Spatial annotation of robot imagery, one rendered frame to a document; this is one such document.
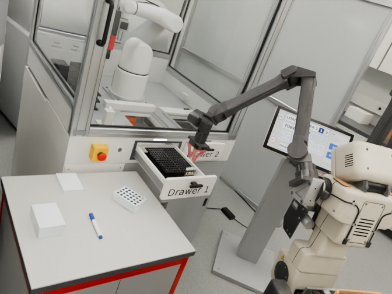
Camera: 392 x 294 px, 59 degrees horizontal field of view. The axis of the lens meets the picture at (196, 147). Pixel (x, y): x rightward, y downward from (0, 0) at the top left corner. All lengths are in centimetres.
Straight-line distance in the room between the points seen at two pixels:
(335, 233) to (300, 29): 217
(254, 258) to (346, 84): 153
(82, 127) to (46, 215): 44
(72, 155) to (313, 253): 112
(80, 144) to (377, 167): 122
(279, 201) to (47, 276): 166
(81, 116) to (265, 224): 154
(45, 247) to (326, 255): 106
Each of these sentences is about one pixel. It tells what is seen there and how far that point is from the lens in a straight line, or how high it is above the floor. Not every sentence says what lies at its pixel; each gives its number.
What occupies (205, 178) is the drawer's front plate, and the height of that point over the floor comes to 92.
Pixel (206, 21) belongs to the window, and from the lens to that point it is 170.
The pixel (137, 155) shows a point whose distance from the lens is 175.
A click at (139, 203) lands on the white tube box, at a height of 80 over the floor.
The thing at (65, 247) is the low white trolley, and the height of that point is 76.
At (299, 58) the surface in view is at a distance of 322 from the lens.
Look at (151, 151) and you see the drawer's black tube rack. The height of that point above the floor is 90.
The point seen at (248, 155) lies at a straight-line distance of 348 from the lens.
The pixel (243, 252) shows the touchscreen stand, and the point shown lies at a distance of 272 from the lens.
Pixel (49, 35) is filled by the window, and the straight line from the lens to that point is 205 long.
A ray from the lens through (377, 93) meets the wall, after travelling 501.
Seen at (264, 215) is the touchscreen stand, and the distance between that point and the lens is 253.
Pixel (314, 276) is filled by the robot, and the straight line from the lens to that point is 162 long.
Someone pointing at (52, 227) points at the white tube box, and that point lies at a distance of 131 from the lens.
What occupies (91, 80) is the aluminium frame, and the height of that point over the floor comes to 121.
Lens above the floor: 167
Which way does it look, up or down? 23 degrees down
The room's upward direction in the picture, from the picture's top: 21 degrees clockwise
